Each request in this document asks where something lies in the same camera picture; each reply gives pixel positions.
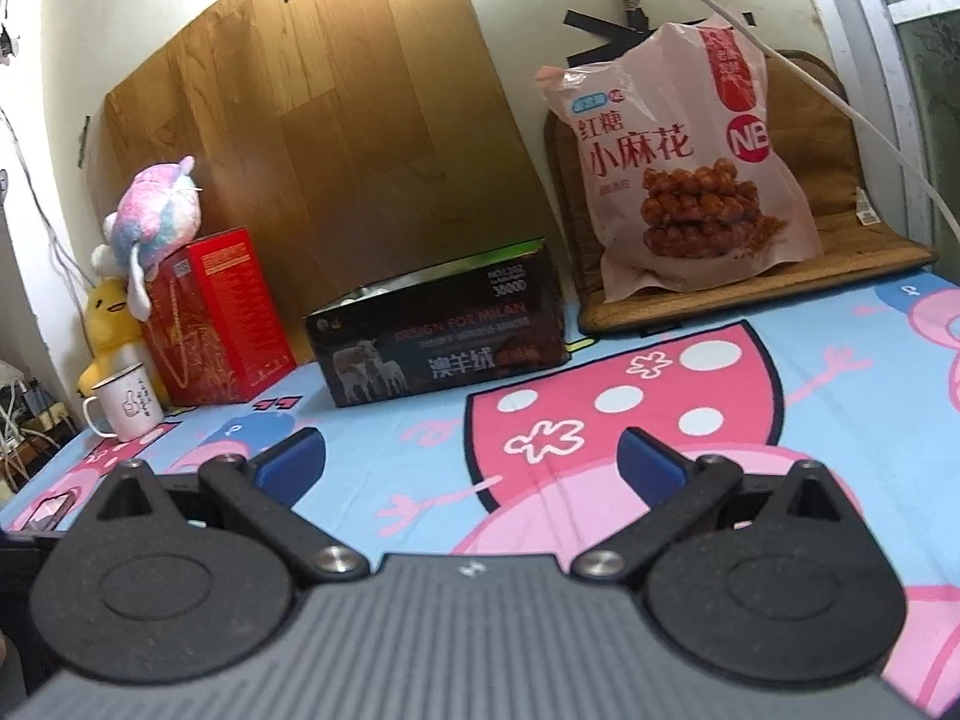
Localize smartphone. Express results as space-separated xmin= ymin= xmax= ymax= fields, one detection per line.
xmin=7 ymin=491 xmax=80 ymax=537

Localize printed cartoon bed sheet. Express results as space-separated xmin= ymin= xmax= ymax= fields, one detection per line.
xmin=0 ymin=270 xmax=960 ymax=717

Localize large pink snack bag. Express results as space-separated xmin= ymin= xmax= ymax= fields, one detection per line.
xmin=534 ymin=13 xmax=824 ymax=302

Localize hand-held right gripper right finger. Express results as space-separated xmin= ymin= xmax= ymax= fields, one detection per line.
xmin=571 ymin=426 xmax=875 ymax=584

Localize black tape strips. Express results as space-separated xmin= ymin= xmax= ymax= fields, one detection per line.
xmin=562 ymin=7 xmax=758 ymax=68

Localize black cardboard box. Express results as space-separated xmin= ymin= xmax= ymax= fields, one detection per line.
xmin=304 ymin=238 xmax=565 ymax=407

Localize grey window frame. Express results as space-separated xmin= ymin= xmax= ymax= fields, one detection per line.
xmin=806 ymin=0 xmax=960 ymax=271

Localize yellow duck plush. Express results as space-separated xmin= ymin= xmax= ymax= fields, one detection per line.
xmin=77 ymin=276 xmax=151 ymax=396

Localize white enamel mug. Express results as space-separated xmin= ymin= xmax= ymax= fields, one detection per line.
xmin=82 ymin=364 xmax=164 ymax=442

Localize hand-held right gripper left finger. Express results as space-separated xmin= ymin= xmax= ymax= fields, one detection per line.
xmin=71 ymin=429 xmax=370 ymax=587

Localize pastel plush toy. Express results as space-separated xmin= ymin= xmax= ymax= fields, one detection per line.
xmin=90 ymin=156 xmax=205 ymax=316

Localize white cable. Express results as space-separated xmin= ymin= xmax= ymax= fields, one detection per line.
xmin=525 ymin=0 xmax=960 ymax=237

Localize red gift box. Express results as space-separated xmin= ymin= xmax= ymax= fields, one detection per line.
xmin=141 ymin=226 xmax=297 ymax=406

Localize brown seat mat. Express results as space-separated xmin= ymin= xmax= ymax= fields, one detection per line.
xmin=541 ymin=49 xmax=938 ymax=335

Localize wooden board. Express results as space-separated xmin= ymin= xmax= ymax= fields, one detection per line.
xmin=84 ymin=0 xmax=578 ymax=372

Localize tangle of cables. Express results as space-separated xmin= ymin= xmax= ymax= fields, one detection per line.
xmin=0 ymin=360 xmax=80 ymax=492

